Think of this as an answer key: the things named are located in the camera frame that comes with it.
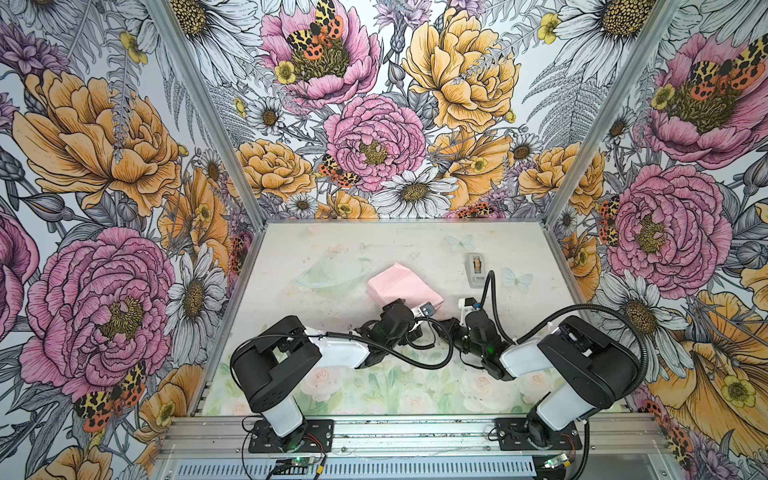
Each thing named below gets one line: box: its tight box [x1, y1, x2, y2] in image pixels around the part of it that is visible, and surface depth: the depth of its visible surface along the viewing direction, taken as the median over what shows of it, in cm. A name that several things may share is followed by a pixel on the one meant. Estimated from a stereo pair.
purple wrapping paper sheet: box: [367, 263, 445, 310], surface depth 97 cm
